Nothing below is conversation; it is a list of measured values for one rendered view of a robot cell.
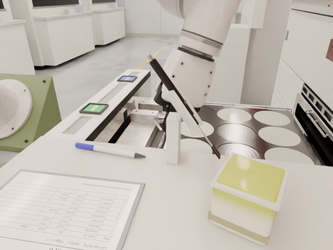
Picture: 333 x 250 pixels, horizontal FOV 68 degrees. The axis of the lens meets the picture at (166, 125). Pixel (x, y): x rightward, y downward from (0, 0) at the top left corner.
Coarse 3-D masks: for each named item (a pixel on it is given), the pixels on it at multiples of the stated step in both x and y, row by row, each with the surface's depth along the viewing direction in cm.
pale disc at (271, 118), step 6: (258, 114) 76; (264, 114) 76; (270, 114) 76; (276, 114) 76; (282, 114) 76; (258, 120) 72; (264, 120) 72; (270, 120) 72; (276, 120) 72; (282, 120) 72; (288, 120) 72
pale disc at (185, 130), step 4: (184, 124) 70; (204, 124) 70; (208, 124) 70; (184, 128) 68; (188, 128) 68; (204, 128) 68; (208, 128) 68; (212, 128) 68; (184, 132) 66; (188, 132) 66; (204, 132) 66; (208, 132) 66; (212, 132) 66; (192, 136) 64; (196, 136) 64; (200, 136) 64; (204, 136) 64
